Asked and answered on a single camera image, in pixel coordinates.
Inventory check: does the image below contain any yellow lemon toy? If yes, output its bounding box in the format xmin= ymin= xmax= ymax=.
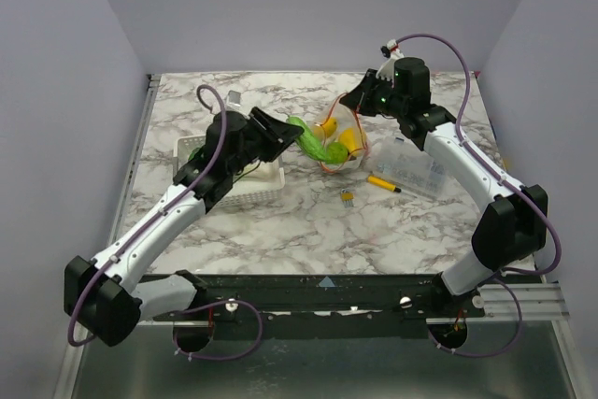
xmin=337 ymin=128 xmax=363 ymax=155

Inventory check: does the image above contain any clear plastic parts box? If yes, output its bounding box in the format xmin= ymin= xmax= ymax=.
xmin=373 ymin=137 xmax=447 ymax=199

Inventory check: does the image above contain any green bok choy toy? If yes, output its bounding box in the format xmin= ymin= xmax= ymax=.
xmin=187 ymin=147 xmax=262 ymax=182

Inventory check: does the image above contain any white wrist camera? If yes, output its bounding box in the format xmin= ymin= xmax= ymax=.
xmin=376 ymin=39 xmax=405 ymax=81
xmin=225 ymin=90 xmax=241 ymax=109

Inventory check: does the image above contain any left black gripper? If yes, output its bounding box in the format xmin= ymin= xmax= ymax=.
xmin=228 ymin=107 xmax=303 ymax=176

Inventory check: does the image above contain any white perforated plastic basket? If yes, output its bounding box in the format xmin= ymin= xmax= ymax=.
xmin=172 ymin=135 xmax=285 ymax=208

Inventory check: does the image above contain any small yellow electronic component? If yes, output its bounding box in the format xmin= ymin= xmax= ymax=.
xmin=340 ymin=189 xmax=354 ymax=207

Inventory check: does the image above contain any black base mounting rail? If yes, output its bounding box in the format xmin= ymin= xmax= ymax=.
xmin=156 ymin=275 xmax=484 ymax=339

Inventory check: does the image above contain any light green cabbage toy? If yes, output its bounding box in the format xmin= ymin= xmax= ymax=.
xmin=325 ymin=142 xmax=349 ymax=165

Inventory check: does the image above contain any light green lettuce toy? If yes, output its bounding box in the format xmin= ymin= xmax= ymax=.
xmin=287 ymin=116 xmax=334 ymax=164

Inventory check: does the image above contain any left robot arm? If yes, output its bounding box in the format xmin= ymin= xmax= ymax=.
xmin=64 ymin=107 xmax=303 ymax=347

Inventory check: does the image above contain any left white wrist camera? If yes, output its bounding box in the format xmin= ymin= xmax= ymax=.
xmin=225 ymin=90 xmax=241 ymax=109

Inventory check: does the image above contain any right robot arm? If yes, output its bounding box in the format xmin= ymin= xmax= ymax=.
xmin=340 ymin=57 xmax=548 ymax=317

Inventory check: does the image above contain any yellow screwdriver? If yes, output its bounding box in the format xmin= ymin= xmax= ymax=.
xmin=367 ymin=175 xmax=402 ymax=192

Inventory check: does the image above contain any clear zip bag orange zipper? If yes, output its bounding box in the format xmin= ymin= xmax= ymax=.
xmin=307 ymin=93 xmax=370 ymax=174

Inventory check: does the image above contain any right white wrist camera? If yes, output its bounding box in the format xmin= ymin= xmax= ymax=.
xmin=376 ymin=39 xmax=405 ymax=81

